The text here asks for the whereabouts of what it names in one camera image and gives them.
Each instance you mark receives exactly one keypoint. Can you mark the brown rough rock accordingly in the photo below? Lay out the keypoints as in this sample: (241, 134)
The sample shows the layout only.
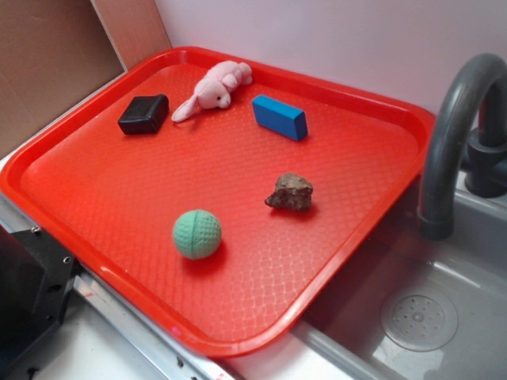
(292, 192)

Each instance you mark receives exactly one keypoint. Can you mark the red plastic tray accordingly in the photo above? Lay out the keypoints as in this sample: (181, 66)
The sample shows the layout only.
(112, 199)

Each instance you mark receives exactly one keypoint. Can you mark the green foam ball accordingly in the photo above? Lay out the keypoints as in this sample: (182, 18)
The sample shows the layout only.
(197, 234)

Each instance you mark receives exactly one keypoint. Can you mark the blue wooden block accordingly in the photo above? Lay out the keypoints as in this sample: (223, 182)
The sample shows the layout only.
(279, 117)

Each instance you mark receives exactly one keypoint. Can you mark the pink plush bunny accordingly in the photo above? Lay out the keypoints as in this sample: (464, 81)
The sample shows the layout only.
(215, 88)

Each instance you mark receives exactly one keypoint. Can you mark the black rectangular block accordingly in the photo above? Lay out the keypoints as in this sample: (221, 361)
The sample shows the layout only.
(144, 115)

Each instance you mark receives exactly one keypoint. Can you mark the grey curved faucet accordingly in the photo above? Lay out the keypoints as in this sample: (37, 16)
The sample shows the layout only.
(469, 135)

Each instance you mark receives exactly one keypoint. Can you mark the grey plastic sink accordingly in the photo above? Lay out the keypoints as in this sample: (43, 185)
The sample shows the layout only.
(469, 268)

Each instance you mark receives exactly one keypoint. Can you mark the round sink drain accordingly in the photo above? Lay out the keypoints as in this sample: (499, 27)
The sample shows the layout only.
(419, 322)

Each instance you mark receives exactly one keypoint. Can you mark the brown cardboard panel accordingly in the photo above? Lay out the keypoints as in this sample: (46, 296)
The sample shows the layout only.
(54, 54)

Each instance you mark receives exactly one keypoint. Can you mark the black metal mount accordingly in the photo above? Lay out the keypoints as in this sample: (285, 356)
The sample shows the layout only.
(37, 276)

